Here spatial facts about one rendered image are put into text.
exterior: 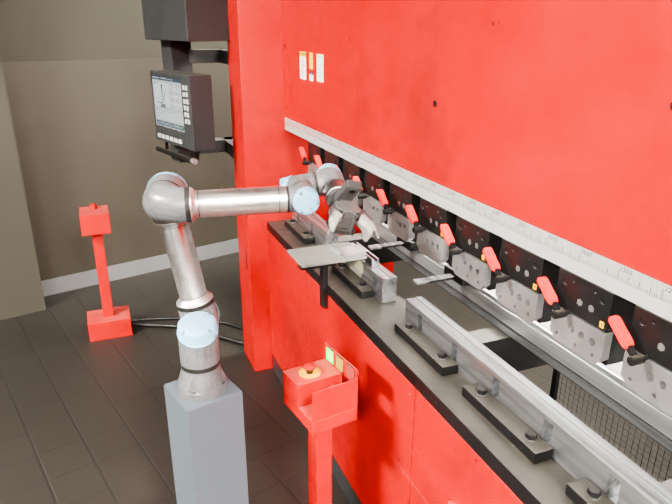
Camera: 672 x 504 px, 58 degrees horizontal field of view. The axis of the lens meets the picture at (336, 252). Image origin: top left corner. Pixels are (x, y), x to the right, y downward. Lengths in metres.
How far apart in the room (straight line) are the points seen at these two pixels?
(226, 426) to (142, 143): 3.10
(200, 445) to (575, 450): 1.06
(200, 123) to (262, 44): 0.48
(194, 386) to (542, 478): 0.99
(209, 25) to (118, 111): 1.69
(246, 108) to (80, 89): 1.80
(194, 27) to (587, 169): 2.17
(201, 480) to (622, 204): 1.43
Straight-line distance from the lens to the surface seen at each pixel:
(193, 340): 1.79
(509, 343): 2.05
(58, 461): 3.09
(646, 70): 1.20
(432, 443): 1.80
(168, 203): 1.67
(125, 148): 4.67
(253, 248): 3.15
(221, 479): 2.05
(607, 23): 1.26
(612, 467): 1.43
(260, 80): 2.99
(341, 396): 1.88
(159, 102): 3.37
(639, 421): 1.72
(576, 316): 1.36
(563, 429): 1.51
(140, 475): 2.89
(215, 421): 1.91
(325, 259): 2.25
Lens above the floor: 1.82
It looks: 21 degrees down
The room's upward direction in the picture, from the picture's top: straight up
